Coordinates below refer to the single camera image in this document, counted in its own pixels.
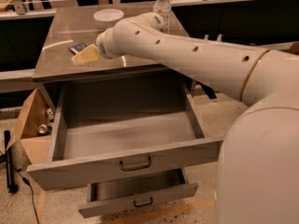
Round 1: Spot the lower metal can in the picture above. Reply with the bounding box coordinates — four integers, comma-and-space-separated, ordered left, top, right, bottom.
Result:
38, 124, 52, 135

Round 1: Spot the black cable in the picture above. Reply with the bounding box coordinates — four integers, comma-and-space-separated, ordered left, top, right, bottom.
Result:
14, 168, 41, 224

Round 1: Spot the grey lower drawer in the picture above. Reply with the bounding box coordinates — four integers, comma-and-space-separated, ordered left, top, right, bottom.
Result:
78, 169, 198, 218

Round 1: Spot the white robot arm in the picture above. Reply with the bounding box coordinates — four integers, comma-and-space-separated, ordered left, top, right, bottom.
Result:
72, 12, 299, 224

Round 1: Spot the grey drawer cabinet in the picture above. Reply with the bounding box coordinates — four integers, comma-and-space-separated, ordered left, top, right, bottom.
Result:
32, 4, 205, 110

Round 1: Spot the brown cardboard box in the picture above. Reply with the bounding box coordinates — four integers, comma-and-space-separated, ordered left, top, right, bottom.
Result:
7, 89, 51, 164

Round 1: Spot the white ceramic bowl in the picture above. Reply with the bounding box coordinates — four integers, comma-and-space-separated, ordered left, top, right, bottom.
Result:
93, 8, 124, 30

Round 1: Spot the blue rxbar blueberry wrapper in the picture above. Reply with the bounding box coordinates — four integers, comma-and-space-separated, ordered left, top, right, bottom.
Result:
68, 42, 87, 54

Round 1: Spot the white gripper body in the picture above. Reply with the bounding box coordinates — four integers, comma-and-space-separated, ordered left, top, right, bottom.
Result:
96, 28, 120, 59

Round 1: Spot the upper metal can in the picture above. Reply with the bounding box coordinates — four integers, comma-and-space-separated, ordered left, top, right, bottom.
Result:
46, 108, 55, 122

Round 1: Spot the grey open top drawer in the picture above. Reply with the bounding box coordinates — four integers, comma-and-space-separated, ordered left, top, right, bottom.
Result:
27, 73, 222, 189

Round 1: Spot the clear plastic water bottle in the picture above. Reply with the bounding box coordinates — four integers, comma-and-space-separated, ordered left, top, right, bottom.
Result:
153, 0, 171, 33

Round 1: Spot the right sanitizer pump bottle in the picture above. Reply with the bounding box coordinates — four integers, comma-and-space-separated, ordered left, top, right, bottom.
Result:
217, 34, 222, 42

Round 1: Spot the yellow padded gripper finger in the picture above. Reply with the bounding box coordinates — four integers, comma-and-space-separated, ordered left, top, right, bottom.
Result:
71, 44, 101, 65

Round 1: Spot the black bar on floor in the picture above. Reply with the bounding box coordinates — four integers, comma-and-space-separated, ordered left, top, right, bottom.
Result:
4, 130, 19, 194

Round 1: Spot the metal can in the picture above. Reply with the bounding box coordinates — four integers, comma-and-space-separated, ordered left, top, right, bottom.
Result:
46, 108, 55, 122
38, 124, 52, 135

